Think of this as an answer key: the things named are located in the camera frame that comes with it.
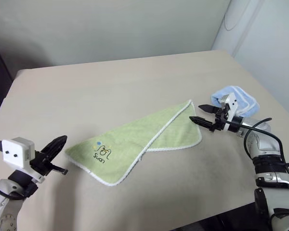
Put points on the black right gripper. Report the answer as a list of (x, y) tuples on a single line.
[(220, 120)]

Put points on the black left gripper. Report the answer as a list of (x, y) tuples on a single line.
[(42, 164)]

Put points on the green towel with embroidery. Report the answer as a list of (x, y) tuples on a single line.
[(135, 139)]

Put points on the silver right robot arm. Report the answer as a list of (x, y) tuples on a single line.
[(272, 178)]

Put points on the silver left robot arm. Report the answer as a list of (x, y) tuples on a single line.
[(2, 211)]

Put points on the folded blue towel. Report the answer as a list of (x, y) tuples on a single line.
[(245, 98)]

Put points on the white rounded cabinet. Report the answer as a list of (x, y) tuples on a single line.
[(267, 36)]

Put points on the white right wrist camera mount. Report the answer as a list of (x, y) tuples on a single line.
[(232, 103)]

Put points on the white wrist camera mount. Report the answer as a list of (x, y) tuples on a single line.
[(14, 150), (232, 103)]

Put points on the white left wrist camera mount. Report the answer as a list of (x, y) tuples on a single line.
[(14, 150)]

